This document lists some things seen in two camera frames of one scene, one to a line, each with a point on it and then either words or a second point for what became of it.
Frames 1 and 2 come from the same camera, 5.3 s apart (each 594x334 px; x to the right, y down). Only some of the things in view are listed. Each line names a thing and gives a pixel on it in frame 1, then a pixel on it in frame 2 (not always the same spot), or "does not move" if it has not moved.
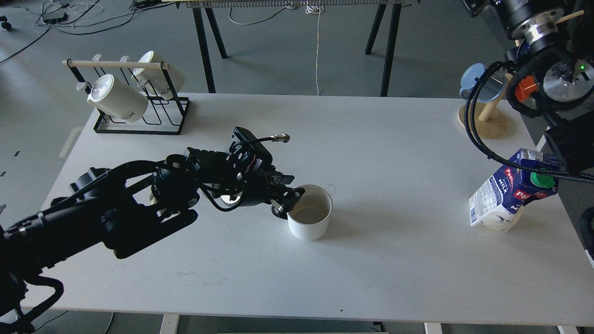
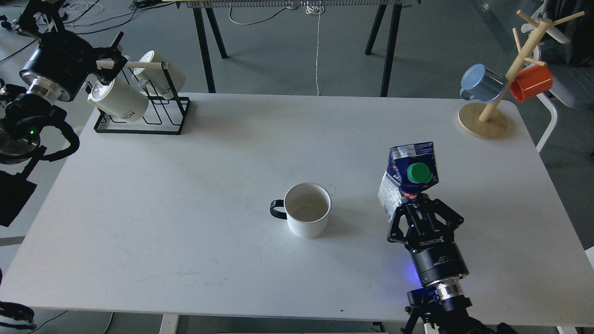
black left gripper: (252, 177) -> (63, 61)
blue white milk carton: (499, 204) -> (411, 170)
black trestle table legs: (225, 54) does not move
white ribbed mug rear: (157, 77) does not move
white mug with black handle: (309, 219) does not move
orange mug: (525, 87) does not move
